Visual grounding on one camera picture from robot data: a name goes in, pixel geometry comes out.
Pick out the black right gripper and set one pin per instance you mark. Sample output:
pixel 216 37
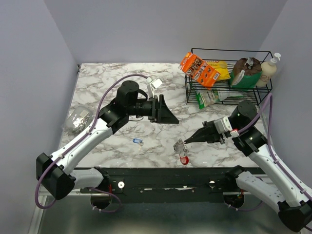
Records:
pixel 208 133

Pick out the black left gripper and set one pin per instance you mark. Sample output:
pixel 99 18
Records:
pixel 160 112

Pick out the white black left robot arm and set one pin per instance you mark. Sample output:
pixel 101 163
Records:
pixel 55 172

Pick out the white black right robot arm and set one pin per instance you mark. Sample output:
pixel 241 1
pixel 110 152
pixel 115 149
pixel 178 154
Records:
pixel 289 196

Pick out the blue tag small key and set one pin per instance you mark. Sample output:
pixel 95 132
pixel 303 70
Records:
pixel 139 142

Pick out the green white snack packet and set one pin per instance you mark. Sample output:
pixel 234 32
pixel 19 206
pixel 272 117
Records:
pixel 210 97

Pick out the orange snack box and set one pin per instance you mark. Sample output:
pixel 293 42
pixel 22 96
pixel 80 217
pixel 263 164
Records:
pixel 199 70

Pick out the yellow chips bag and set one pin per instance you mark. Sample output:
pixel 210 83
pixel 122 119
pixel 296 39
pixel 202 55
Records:
pixel 221 67

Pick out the green brown coffee bag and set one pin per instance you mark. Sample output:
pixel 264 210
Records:
pixel 245 73

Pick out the clear bag of foil items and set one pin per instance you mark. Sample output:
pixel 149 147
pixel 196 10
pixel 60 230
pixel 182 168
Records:
pixel 78 120

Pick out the white pump lotion bottle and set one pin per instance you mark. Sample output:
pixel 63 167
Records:
pixel 269 68

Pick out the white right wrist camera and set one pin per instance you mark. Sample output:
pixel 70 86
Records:
pixel 224 128

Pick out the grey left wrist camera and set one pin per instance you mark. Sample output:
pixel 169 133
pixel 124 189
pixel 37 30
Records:
pixel 152 85

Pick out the black metal base rail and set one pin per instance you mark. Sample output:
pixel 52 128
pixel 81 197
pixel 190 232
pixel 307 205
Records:
pixel 171 185

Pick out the black wire basket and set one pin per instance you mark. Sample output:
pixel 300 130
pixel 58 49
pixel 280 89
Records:
pixel 256 94

